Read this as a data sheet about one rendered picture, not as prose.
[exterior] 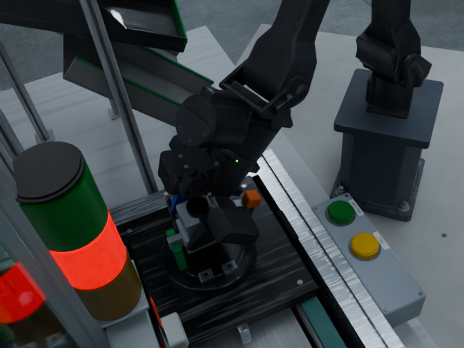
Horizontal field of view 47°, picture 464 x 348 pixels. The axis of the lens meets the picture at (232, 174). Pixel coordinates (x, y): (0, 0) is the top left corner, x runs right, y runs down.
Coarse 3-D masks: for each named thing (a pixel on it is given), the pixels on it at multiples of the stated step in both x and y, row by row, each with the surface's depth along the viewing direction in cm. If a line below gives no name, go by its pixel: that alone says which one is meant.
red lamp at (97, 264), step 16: (112, 224) 37; (96, 240) 36; (112, 240) 37; (64, 256) 35; (80, 256) 36; (96, 256) 36; (112, 256) 38; (64, 272) 37; (80, 272) 37; (96, 272) 37; (112, 272) 38; (80, 288) 39
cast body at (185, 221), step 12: (180, 204) 72; (192, 204) 71; (204, 204) 70; (180, 216) 71; (192, 216) 70; (180, 228) 73; (192, 228) 70; (168, 240) 73; (180, 240) 74; (192, 252) 74
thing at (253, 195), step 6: (246, 192) 74; (252, 192) 74; (246, 198) 74; (252, 198) 73; (258, 198) 74; (234, 204) 74; (240, 204) 74; (246, 204) 74; (252, 204) 74; (258, 204) 74; (246, 210) 75; (252, 210) 75
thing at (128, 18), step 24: (0, 0) 67; (24, 0) 67; (48, 0) 68; (72, 0) 69; (120, 0) 82; (144, 0) 84; (168, 0) 85; (24, 24) 70; (48, 24) 70; (72, 24) 71; (120, 24) 73; (144, 24) 80; (168, 24) 82; (168, 48) 77
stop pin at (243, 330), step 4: (244, 324) 73; (240, 328) 72; (244, 328) 72; (248, 328) 72; (240, 332) 72; (244, 332) 72; (248, 332) 72; (240, 336) 73; (244, 336) 73; (248, 336) 73; (240, 340) 75; (244, 340) 74; (248, 340) 74; (244, 344) 75
